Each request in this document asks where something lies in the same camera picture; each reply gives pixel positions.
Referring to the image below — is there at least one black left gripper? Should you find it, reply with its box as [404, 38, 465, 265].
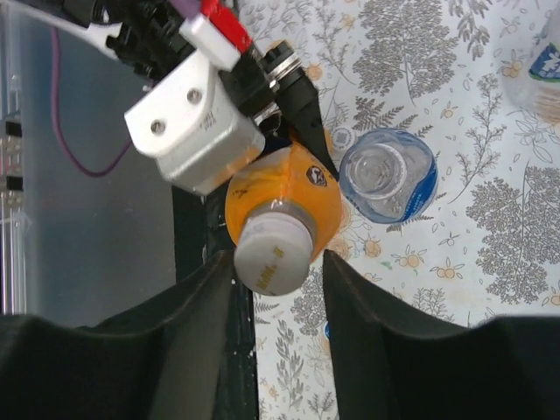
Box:
[65, 1, 306, 118]

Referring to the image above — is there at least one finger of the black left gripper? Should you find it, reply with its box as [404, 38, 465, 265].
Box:
[276, 78, 340, 180]

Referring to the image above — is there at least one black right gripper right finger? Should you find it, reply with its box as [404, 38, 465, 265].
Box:
[323, 251, 559, 419]

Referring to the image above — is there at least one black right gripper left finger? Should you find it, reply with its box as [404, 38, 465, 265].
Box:
[0, 250, 239, 420]

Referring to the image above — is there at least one orange juice bottle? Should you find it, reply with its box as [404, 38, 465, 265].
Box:
[225, 143, 342, 259]

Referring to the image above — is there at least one blue label water bottle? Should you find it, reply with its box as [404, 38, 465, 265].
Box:
[339, 128, 438, 225]

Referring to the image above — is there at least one white bottle cap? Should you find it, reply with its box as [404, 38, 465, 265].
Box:
[234, 212, 314, 296]

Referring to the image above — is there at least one clear bottle cap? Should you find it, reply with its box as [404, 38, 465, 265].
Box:
[331, 126, 357, 152]

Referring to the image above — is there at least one clear water bottle white-blue label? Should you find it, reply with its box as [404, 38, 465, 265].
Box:
[507, 3, 559, 122]

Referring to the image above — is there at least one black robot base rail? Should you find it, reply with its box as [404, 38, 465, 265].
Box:
[172, 187, 259, 419]

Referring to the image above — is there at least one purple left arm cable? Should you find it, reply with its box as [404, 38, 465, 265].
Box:
[48, 28, 132, 179]

